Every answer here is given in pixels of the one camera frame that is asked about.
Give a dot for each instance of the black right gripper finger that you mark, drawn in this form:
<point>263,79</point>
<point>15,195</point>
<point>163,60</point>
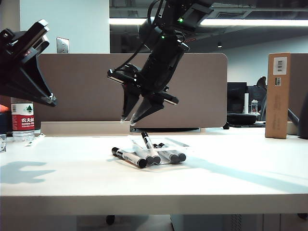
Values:
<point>146,108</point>
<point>130,103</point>

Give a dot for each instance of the black computer monitor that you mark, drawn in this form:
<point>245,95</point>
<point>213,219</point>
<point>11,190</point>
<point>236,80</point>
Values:
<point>237,98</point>

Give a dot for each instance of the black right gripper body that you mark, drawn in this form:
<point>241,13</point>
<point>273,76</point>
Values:
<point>163,62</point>

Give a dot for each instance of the metal wall switch plate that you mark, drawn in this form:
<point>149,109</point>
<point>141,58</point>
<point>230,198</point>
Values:
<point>63,45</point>

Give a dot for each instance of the white cylinder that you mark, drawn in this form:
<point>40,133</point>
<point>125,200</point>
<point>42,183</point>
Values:
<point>247,103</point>

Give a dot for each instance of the small blue patterned box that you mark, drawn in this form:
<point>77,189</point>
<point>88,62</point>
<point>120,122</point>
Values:
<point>2,144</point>

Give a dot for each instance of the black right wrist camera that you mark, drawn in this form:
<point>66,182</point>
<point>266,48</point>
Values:
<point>195,16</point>

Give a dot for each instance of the small glass jar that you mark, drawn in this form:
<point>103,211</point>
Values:
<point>254,108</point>

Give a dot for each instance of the brown desk partition panel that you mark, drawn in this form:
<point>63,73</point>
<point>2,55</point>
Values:
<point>84,96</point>

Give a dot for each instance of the black partition clamp knob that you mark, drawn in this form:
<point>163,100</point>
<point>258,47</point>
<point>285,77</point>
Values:
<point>226,126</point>

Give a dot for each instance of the clear plastic marker packaging box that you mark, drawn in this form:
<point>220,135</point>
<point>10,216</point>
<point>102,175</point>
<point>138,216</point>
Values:
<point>178,144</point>

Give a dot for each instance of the black caster wheel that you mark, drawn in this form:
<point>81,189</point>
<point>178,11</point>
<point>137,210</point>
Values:
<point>110,219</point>

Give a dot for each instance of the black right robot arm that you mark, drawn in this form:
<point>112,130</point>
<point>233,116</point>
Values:
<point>166,12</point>

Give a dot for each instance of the brown neighbouring partition panel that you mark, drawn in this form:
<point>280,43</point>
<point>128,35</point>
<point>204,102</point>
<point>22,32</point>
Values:
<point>298,84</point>

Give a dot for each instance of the clear water bottle red label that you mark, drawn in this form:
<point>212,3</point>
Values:
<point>22,120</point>

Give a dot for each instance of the orange object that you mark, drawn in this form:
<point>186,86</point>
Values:
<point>4,108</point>

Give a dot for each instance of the dark blue object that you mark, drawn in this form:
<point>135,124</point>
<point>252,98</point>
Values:
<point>4,124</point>

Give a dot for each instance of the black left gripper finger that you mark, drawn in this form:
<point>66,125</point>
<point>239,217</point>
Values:
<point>14,86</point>
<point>38,77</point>

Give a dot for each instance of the black partition foot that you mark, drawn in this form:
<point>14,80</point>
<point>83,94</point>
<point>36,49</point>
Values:
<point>168,130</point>

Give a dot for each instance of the round ceiling downlight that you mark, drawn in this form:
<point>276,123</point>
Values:
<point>219,44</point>

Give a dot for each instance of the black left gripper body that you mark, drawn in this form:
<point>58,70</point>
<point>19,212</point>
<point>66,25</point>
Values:
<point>26,43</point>

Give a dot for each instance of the black round flat object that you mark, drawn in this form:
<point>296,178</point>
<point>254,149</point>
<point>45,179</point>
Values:
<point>240,119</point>

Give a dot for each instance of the tall brown cardboard box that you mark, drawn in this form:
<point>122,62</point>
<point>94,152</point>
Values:
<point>276,108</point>

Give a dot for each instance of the long ceiling light strip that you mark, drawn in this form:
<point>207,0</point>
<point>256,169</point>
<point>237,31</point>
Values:
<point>252,22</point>

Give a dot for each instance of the black office chair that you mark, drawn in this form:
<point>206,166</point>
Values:
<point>261,83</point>

